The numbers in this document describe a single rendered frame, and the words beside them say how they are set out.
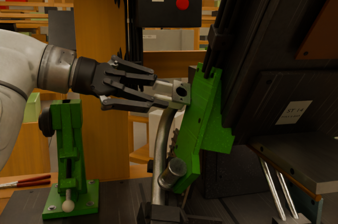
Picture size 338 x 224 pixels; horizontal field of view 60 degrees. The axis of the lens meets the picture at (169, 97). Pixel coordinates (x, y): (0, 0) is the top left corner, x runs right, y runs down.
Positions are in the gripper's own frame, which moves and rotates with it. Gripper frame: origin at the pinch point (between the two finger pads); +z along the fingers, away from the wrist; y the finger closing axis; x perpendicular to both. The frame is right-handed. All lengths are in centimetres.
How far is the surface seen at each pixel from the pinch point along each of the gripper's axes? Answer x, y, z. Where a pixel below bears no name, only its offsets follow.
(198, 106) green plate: -6.0, -5.5, 4.4
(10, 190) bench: 48, -12, -33
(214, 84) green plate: -12.2, -4.4, 4.6
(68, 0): 440, 526, -116
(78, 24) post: 11.1, 25.0, -23.7
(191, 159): -2.5, -15.3, 4.1
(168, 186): 5.7, -18.2, 2.6
